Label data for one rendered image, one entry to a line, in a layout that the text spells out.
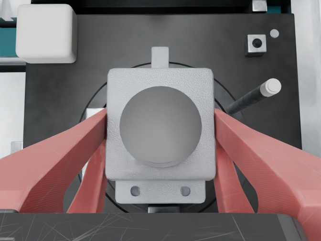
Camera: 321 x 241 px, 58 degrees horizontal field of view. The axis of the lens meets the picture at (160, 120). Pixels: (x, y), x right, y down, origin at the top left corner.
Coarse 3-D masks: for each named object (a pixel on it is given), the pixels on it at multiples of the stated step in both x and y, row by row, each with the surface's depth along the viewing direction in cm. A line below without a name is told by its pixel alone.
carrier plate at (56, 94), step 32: (96, 32) 26; (128, 32) 26; (160, 32) 26; (192, 32) 26; (224, 32) 26; (256, 32) 26; (288, 32) 26; (32, 64) 25; (64, 64) 25; (96, 64) 25; (128, 64) 25; (192, 64) 25; (224, 64) 25; (256, 64) 25; (288, 64) 25; (32, 96) 25; (64, 96) 25; (288, 96) 25; (32, 128) 25; (64, 128) 25; (256, 128) 25; (288, 128) 25; (256, 192) 24
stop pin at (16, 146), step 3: (12, 141) 25; (15, 141) 25; (18, 141) 25; (21, 141) 25; (12, 144) 25; (15, 144) 25; (18, 144) 25; (21, 144) 25; (12, 147) 25; (15, 147) 25; (18, 147) 25; (21, 147) 25; (12, 150) 25; (15, 150) 25; (18, 150) 25
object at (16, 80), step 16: (0, 32) 28; (0, 48) 28; (0, 64) 31; (16, 64) 31; (0, 80) 31; (16, 80) 31; (0, 96) 31; (16, 96) 31; (0, 112) 30; (16, 112) 30; (0, 128) 30; (16, 128) 30; (0, 144) 30
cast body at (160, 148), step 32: (160, 64) 16; (128, 96) 12; (160, 96) 11; (192, 96) 12; (128, 128) 10; (160, 128) 10; (192, 128) 10; (128, 160) 11; (160, 160) 10; (192, 160) 11; (128, 192) 14; (160, 192) 14; (192, 192) 14
